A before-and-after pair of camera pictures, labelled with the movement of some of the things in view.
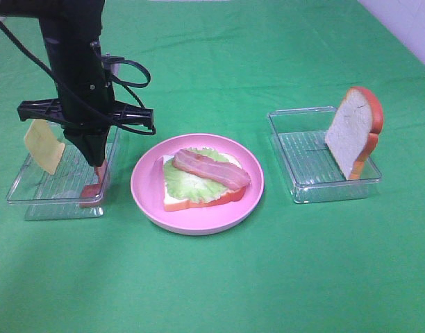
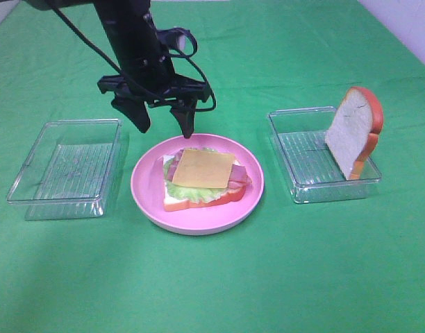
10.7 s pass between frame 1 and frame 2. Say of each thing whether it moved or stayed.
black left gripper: moved
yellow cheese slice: moved
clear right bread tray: stayed
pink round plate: stayed
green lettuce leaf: stayed
